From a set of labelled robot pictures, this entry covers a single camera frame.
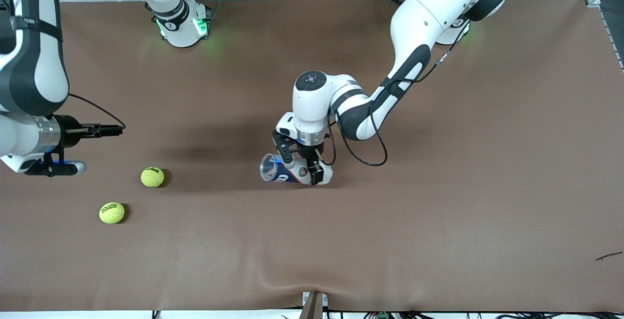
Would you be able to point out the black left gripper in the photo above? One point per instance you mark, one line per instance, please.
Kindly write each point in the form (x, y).
(309, 153)

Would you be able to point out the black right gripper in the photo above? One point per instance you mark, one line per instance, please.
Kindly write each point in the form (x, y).
(71, 127)

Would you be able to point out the clear plastic tennis ball can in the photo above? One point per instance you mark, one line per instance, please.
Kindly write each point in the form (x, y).
(287, 175)

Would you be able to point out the yellow Wilson tennis ball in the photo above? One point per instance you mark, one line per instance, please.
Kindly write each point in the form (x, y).
(152, 177)

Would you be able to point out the yellow Roland Garros tennis ball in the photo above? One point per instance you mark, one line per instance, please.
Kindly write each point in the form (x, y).
(111, 214)

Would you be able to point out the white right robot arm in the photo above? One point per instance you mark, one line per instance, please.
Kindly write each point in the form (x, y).
(39, 65)

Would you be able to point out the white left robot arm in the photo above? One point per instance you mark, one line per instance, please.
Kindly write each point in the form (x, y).
(424, 21)

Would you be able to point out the brown table mat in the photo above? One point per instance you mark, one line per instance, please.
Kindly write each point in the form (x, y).
(438, 211)

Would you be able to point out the green plug connector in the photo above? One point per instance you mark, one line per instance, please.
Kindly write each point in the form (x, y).
(382, 315)

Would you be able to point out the small dark twig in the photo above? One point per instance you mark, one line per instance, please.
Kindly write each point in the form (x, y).
(609, 256)

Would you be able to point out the metal table edge bracket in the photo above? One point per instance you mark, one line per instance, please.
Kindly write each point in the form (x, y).
(314, 307)

